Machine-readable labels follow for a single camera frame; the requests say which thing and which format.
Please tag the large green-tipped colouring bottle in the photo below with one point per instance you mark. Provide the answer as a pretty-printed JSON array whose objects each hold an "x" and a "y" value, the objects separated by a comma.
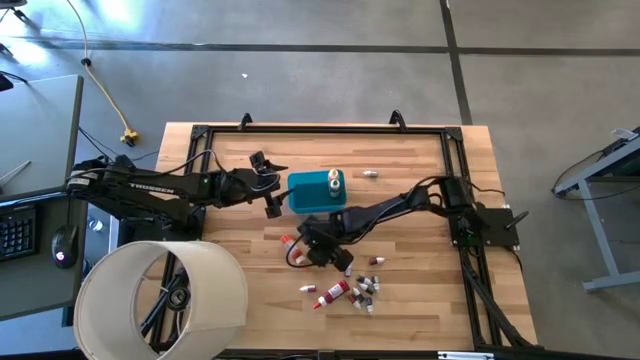
[{"x": 335, "y": 189}]

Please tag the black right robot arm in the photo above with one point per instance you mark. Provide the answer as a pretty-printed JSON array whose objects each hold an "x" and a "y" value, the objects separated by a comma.
[{"x": 380, "y": 207}]

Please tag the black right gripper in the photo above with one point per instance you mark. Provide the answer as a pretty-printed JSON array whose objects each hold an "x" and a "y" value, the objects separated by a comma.
[{"x": 325, "y": 240}]

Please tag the small dark green dropper bottle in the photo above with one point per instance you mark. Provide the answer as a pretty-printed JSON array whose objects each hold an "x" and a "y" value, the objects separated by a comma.
[{"x": 367, "y": 289}]

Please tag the small maroon dropper bottle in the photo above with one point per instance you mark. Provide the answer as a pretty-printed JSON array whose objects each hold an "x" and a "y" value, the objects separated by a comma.
[{"x": 375, "y": 260}]

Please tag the cream drum lampshade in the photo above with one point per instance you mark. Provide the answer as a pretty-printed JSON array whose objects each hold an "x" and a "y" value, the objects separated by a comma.
[{"x": 215, "y": 300}]

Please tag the black frame bracket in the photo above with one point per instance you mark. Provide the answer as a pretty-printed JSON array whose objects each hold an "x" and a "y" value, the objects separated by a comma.
[
  {"x": 398, "y": 121},
  {"x": 245, "y": 122}
]

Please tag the small purple dropper bottle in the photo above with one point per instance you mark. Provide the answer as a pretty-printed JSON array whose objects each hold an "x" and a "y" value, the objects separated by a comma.
[{"x": 348, "y": 271}]

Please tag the blue plastic bin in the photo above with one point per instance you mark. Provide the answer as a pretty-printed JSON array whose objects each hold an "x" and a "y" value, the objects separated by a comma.
[{"x": 310, "y": 195}]

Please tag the black computer mouse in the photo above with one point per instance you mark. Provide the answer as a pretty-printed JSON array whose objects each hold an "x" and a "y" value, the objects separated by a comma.
[{"x": 65, "y": 245}]

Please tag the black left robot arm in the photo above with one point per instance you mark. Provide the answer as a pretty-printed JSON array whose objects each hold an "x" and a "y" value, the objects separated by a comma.
[{"x": 150, "y": 190}]

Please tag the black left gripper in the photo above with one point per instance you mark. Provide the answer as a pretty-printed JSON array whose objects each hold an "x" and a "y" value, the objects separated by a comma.
[{"x": 245, "y": 185}]

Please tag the black keyboard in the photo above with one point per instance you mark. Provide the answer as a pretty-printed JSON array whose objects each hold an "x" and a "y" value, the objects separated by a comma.
[{"x": 17, "y": 232}]

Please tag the small silver cap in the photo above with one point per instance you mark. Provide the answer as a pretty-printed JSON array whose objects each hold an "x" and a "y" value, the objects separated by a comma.
[{"x": 95, "y": 225}]

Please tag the grey desk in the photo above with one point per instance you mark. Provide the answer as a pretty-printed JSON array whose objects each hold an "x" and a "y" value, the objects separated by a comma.
[{"x": 35, "y": 125}]

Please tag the small grey dropper bottle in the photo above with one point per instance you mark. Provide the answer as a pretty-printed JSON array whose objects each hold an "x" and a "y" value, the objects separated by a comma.
[{"x": 375, "y": 284}]

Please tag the small blue dropper bottle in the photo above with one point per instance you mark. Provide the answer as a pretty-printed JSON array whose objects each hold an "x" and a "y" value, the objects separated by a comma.
[{"x": 369, "y": 305}]

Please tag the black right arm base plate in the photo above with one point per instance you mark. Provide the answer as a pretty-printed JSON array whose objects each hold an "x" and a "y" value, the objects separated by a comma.
[{"x": 495, "y": 227}]

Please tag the small black dropper bottle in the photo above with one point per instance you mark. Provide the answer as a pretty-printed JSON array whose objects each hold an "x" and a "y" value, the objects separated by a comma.
[{"x": 356, "y": 291}]

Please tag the small red-label dropper bottle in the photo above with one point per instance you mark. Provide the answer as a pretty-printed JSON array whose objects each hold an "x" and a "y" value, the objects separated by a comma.
[{"x": 354, "y": 301}]

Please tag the small brown dropper bottle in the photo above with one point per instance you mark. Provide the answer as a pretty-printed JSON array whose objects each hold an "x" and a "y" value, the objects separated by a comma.
[{"x": 370, "y": 174}]

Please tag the black aluminium table frame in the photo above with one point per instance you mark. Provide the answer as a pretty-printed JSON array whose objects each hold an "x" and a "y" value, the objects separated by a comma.
[{"x": 325, "y": 130}]

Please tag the large yellow-tipped colouring bottle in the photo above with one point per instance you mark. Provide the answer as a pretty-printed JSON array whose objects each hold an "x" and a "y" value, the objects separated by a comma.
[{"x": 333, "y": 175}]

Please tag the silver metal bracket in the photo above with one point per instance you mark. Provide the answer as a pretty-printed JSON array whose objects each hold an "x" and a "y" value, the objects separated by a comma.
[{"x": 465, "y": 356}]

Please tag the black lamp socket stand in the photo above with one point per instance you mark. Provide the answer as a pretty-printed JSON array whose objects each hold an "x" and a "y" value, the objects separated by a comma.
[{"x": 178, "y": 298}]

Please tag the grey metal side table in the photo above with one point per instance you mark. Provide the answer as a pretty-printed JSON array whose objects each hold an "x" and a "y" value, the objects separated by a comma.
[{"x": 595, "y": 220}]

